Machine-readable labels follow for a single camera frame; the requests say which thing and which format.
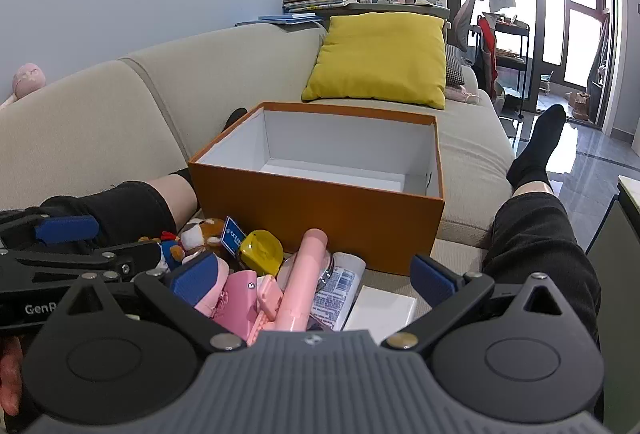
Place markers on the pink plush doll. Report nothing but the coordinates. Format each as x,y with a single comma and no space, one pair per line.
26,80

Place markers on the pink cloth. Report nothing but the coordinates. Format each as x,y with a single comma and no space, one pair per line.
462,95

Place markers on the brown bag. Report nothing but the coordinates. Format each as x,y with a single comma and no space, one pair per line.
581,106

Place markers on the white flat box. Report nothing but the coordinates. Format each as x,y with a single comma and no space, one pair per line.
382,309

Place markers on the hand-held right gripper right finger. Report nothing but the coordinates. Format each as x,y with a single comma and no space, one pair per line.
432,281

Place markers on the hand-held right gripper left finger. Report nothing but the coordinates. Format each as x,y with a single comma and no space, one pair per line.
192,278

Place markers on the person's left hand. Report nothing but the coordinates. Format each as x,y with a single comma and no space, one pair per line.
9,379

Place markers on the beige sofa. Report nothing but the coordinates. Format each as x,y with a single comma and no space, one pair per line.
100,114

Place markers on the blue card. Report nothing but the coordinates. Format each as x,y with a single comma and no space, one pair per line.
232,236

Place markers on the person's leg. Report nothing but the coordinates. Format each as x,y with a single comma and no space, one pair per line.
125,209
540,234

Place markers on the red garment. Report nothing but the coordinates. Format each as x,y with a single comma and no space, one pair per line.
487,46

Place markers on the pink pouch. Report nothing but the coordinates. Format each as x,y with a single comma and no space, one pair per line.
232,301

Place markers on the checked pillow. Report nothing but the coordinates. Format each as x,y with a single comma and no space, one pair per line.
454,64

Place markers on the white side table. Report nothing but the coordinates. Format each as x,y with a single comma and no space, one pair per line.
617,239

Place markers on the black framed glass door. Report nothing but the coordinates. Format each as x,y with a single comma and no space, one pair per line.
536,14

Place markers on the white tube with barcode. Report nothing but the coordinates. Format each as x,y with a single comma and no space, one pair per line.
335,294

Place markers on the yellow pillow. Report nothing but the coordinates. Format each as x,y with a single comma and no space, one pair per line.
380,59

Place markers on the blue folder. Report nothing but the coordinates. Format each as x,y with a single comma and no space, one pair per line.
287,18

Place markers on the orange cardboard box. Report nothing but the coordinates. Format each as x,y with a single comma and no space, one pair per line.
320,214

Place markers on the black rolling cart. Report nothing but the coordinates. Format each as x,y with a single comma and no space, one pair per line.
512,64

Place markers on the pink selfie stick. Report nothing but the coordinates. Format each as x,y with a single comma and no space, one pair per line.
302,279

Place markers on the person's right leg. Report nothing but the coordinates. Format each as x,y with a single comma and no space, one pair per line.
540,234

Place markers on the person's left leg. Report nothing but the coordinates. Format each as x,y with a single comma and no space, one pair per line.
125,209

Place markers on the yellow round plastic toy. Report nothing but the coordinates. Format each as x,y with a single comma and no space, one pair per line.
261,251

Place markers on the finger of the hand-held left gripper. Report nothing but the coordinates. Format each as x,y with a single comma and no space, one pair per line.
67,229
100,258

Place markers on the fox plush toy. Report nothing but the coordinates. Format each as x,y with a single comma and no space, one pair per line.
200,234

